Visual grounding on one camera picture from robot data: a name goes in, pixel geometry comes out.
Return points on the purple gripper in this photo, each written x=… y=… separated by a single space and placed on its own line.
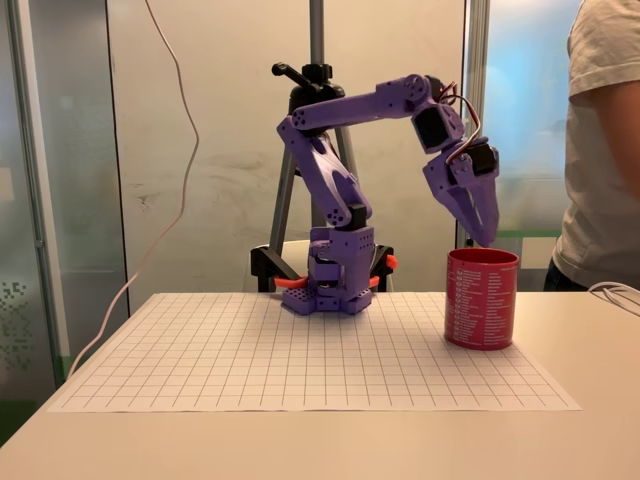
x=446 y=183

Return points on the black grey camera tripod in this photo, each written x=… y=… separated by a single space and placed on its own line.
x=316 y=30

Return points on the black orange table clamp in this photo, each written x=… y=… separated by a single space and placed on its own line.
x=262 y=260
x=385 y=255

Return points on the grey metal frame post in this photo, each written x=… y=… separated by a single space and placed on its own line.
x=35 y=175
x=475 y=60

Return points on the person in grey t-shirt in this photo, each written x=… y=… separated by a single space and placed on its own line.
x=600 y=200

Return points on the white grid paper sheet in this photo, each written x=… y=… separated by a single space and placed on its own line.
x=250 y=360

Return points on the red cup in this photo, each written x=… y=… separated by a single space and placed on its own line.
x=480 y=310

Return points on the purple robot arm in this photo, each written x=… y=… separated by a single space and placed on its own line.
x=340 y=107

